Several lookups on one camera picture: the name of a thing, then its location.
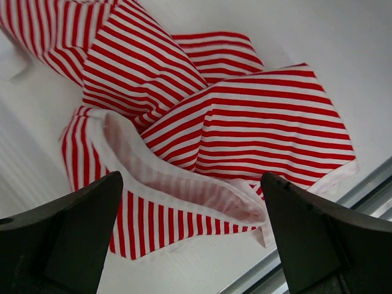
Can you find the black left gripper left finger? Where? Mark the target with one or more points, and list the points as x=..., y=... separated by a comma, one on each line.
x=61, y=246

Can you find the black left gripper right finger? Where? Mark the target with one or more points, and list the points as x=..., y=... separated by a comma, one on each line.
x=323, y=246

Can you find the red striped tank top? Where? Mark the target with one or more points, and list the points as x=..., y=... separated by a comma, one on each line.
x=191, y=121

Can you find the aluminium mounting rail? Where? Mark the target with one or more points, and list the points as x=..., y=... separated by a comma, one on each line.
x=372, y=197

